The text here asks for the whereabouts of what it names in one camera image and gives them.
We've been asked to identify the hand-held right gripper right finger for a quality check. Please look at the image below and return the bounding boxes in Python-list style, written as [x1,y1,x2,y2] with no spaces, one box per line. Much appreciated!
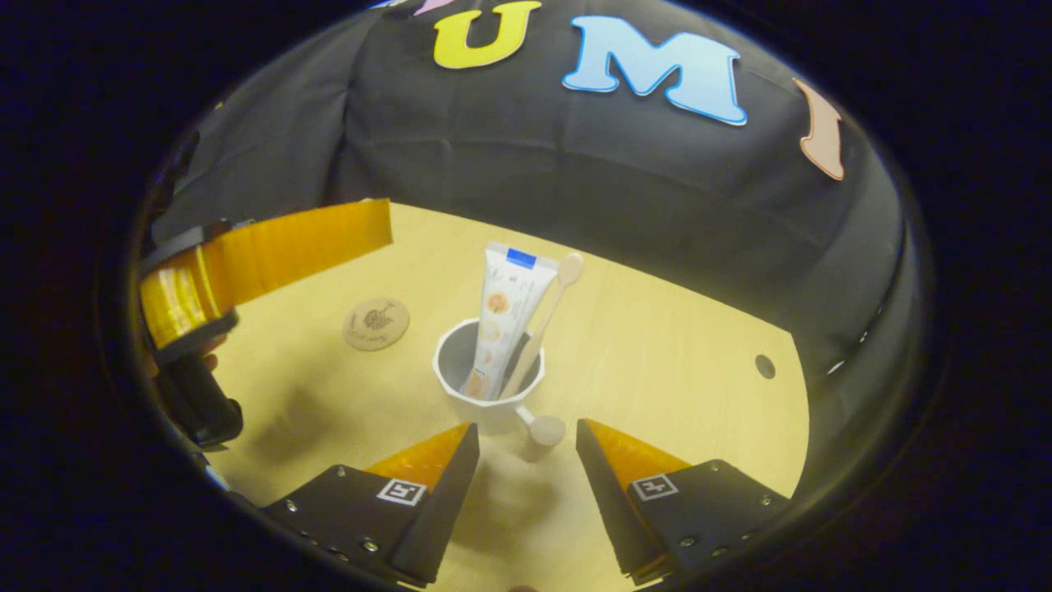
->
[575,418,794,586]

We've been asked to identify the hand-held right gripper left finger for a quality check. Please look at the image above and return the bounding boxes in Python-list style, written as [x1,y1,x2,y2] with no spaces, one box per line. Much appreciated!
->
[263,423,481,586]

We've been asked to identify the white cup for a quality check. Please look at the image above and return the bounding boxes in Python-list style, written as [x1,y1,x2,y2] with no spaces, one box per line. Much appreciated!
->
[432,318,568,446]

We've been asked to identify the round wooden coaster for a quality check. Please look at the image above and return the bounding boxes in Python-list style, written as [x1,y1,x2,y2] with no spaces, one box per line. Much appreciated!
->
[343,297,411,352]

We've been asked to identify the beige toothbrush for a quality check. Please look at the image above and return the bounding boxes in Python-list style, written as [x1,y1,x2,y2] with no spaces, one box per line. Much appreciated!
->
[500,252,584,401]

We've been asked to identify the white toothpaste tube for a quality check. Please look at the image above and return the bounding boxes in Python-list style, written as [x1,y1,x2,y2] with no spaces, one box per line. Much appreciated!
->
[460,242,560,401]

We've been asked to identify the black backdrop cloth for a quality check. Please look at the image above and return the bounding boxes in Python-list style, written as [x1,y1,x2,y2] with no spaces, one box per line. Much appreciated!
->
[150,0,915,494]

